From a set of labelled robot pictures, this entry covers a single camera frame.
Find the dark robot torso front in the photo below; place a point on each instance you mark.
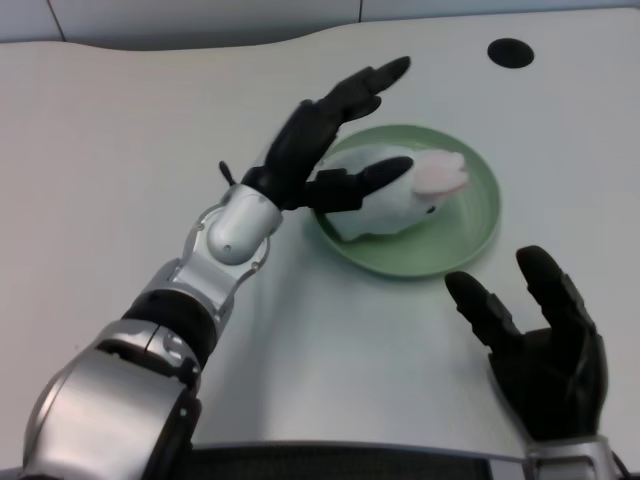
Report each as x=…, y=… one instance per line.
x=345, y=460

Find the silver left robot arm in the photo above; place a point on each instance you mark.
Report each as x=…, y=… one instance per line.
x=150, y=345

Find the green round plate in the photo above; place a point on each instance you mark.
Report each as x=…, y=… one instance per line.
x=460, y=235

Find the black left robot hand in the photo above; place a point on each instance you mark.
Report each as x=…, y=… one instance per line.
x=320, y=145

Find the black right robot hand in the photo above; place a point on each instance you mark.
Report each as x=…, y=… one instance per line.
x=545, y=365

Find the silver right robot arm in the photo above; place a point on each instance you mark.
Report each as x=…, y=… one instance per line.
x=572, y=457

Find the white rabbit doll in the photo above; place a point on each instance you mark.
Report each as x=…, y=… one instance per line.
x=400, y=210

